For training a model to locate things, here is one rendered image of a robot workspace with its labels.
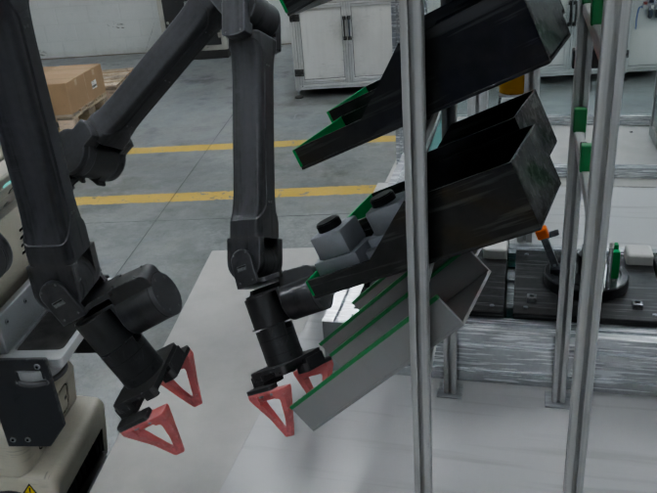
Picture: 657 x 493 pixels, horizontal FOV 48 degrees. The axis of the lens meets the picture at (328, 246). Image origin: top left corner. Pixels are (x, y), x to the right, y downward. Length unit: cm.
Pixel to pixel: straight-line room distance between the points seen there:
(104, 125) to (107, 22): 876
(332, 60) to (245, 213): 560
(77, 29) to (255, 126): 912
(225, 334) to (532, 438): 62
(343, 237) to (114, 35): 926
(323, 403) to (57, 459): 56
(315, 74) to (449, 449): 573
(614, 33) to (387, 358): 42
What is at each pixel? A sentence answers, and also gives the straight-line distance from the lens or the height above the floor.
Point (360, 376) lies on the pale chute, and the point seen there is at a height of 109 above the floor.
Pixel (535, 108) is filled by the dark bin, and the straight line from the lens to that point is 95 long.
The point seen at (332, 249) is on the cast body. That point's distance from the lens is 84.
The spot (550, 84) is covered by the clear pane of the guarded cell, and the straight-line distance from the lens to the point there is 260.
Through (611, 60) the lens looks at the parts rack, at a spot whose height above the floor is 147.
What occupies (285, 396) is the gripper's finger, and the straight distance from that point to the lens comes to 104.
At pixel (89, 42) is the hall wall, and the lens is 1016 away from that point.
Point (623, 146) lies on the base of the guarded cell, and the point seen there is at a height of 86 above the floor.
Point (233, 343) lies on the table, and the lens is 141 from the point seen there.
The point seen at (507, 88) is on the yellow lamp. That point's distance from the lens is 140.
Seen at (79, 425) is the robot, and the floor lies 80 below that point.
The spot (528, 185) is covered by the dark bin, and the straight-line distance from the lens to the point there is 74.
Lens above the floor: 161
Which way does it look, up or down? 25 degrees down
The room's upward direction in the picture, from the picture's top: 5 degrees counter-clockwise
